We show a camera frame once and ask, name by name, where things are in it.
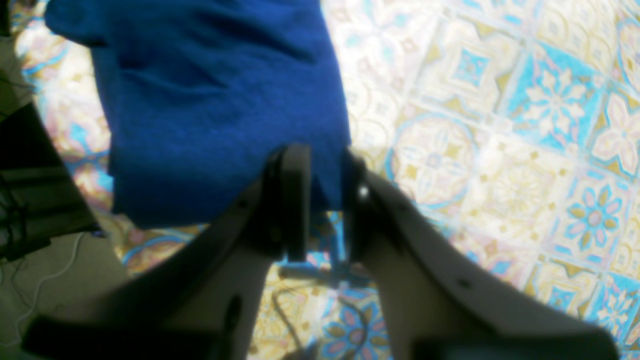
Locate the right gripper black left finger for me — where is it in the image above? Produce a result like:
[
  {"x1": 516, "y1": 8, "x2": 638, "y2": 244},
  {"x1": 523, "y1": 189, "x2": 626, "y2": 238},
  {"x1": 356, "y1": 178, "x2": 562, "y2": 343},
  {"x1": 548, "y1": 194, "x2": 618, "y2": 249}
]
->
[{"x1": 22, "y1": 144, "x2": 311, "y2": 360}]

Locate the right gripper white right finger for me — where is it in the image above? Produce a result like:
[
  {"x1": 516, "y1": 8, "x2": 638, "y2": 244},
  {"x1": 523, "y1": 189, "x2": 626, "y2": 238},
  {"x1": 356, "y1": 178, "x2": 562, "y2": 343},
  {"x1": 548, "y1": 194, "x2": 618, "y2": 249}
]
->
[{"x1": 342, "y1": 150, "x2": 618, "y2": 360}]

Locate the blue long-sleeve T-shirt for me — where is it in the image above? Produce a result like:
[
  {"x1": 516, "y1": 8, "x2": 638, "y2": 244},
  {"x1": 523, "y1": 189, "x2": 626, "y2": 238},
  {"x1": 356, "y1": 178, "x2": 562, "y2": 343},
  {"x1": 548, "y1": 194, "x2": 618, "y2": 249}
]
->
[{"x1": 45, "y1": 0, "x2": 351, "y2": 229}]

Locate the patterned tile tablecloth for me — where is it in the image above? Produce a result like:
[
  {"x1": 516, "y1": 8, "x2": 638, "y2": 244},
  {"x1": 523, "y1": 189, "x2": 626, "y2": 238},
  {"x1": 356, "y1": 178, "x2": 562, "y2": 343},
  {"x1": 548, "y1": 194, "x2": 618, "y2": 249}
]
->
[{"x1": 5, "y1": 0, "x2": 639, "y2": 360}]

